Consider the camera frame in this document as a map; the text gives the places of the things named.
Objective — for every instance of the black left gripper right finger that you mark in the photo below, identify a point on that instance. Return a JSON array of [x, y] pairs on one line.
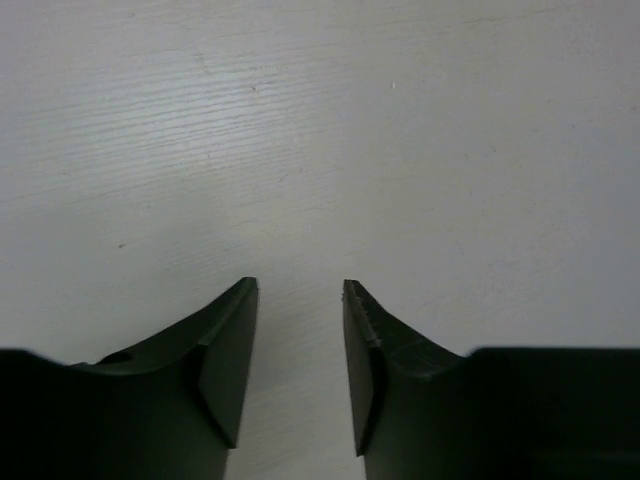
[[422, 412]]

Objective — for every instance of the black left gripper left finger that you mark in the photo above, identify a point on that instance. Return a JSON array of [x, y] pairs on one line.
[[168, 407]]

